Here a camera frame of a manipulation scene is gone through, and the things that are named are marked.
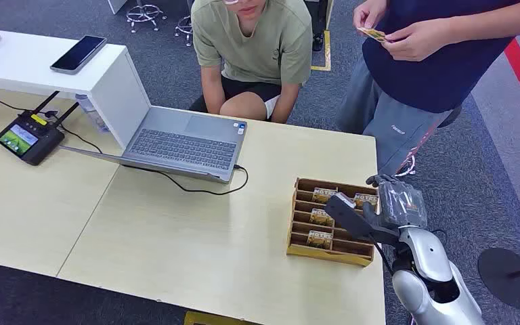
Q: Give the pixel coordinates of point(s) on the hotel key card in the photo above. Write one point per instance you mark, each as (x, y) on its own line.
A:
(322, 218)
(319, 240)
(364, 199)
(325, 195)
(373, 34)

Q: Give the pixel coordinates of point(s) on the standing person's right hand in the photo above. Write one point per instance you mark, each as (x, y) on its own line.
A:
(368, 12)

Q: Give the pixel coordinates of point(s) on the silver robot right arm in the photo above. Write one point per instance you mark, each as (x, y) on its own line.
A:
(426, 251)

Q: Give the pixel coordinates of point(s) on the chrome stool base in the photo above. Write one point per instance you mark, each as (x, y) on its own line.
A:
(145, 12)
(183, 30)

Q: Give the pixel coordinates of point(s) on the yellow floor tape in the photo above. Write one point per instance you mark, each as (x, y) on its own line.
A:
(327, 51)
(210, 319)

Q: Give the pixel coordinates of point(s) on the white furniture corner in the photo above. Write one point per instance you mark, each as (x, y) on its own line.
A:
(115, 4)

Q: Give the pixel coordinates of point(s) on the standing person's left hand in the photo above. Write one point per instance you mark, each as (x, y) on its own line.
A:
(419, 41)

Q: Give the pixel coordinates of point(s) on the clear plastic bottle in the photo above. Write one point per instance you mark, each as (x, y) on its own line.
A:
(93, 116)

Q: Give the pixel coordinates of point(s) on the seated person's right forearm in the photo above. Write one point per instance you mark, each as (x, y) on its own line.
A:
(210, 92)

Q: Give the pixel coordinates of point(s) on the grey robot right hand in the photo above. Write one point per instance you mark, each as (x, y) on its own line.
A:
(401, 204)

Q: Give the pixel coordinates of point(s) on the black shoe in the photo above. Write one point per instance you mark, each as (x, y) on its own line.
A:
(318, 42)

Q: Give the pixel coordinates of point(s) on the seated person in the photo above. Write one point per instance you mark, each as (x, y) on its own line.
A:
(253, 45)

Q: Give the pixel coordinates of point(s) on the seated person's left forearm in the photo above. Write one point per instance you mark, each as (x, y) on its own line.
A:
(286, 105)

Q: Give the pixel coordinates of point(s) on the standing person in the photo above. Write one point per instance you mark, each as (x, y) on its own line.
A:
(435, 76)

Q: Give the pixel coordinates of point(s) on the dark wrist camera box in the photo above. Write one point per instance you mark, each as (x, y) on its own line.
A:
(347, 217)

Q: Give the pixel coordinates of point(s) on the wooden card holder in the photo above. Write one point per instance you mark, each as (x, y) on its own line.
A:
(331, 258)

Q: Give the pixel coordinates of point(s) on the black round stand base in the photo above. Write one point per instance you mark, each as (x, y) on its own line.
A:
(506, 280)

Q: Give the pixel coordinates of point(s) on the white desk shelf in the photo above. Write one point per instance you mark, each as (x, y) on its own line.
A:
(26, 63)

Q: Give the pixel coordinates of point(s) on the black smartphone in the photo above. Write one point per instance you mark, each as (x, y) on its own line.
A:
(78, 54)

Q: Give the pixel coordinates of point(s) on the black controller with screen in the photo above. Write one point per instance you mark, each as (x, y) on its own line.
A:
(40, 145)

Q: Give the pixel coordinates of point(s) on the standing person's left forearm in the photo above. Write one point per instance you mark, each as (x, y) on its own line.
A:
(493, 20)

